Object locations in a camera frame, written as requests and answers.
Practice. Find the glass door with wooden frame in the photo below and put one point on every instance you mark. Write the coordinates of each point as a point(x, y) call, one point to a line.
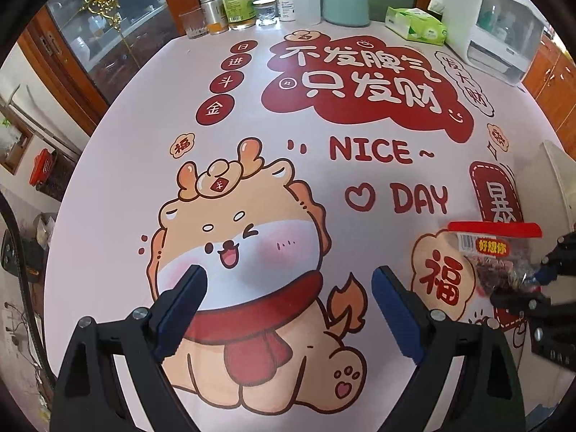
point(103, 54)

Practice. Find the white sterilizer cabinet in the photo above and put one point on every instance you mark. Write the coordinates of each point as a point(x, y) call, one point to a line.
point(499, 31)

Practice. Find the clear glass cup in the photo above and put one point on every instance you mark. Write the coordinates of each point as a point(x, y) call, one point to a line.
point(193, 24)

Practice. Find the white plastic bin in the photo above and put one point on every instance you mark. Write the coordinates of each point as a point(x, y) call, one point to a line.
point(560, 180)

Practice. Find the silver orange tin can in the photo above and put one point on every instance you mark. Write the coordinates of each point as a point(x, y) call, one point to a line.
point(215, 15)

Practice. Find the red-topped dried date packet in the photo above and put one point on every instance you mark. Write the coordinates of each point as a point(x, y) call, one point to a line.
point(490, 252)

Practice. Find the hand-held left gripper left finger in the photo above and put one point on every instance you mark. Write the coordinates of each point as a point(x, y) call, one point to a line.
point(177, 312)

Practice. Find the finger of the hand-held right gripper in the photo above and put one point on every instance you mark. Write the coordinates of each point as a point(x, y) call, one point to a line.
point(545, 274)
point(522, 300)

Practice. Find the green tissue pack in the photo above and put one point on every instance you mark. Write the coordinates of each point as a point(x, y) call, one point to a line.
point(414, 24)

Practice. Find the wooden wall cabinet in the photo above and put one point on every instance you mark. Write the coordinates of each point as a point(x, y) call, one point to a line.
point(551, 85)

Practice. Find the printed pink table mat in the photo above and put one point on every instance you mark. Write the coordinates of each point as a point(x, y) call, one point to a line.
point(270, 216)

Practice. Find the red plastic item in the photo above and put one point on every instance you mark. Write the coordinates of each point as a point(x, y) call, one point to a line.
point(44, 166)

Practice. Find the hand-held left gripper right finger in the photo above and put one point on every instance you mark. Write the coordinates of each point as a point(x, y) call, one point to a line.
point(398, 315)

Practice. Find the white pill bottle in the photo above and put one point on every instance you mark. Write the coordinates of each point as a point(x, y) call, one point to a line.
point(285, 4)

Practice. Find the small glass jar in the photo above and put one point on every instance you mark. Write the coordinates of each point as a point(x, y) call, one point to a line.
point(264, 13)

